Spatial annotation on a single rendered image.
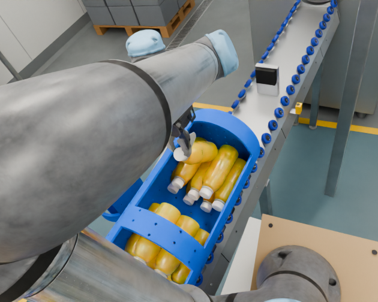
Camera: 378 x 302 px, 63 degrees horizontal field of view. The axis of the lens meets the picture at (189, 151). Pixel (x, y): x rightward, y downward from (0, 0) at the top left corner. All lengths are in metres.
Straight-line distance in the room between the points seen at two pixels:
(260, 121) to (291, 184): 0.98
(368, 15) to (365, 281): 0.96
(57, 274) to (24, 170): 0.15
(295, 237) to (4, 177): 0.55
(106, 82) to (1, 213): 0.10
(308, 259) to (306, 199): 1.61
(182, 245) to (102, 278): 0.49
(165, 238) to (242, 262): 0.20
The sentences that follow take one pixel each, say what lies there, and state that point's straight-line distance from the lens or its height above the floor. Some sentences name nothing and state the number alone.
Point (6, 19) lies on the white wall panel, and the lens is 4.48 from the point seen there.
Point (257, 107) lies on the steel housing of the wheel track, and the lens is 1.44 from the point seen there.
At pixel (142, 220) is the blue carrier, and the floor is 1.23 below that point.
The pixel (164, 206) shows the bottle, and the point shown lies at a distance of 0.89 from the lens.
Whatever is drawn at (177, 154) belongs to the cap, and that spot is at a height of 1.27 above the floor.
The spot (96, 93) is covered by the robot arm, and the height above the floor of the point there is 1.81.
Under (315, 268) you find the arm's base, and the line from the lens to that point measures 0.61.
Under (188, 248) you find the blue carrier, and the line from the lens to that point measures 0.83.
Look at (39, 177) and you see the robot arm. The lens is 0.19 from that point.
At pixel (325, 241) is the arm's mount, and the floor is 1.32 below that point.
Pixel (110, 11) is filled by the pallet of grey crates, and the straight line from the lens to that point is 4.42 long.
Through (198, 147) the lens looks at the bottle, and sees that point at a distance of 0.90.
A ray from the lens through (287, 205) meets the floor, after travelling 2.19.
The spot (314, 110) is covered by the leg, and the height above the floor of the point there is 0.20.
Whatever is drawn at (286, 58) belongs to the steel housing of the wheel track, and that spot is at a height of 0.93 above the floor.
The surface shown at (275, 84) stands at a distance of 1.45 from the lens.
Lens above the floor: 1.92
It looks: 48 degrees down
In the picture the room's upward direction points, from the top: 20 degrees counter-clockwise
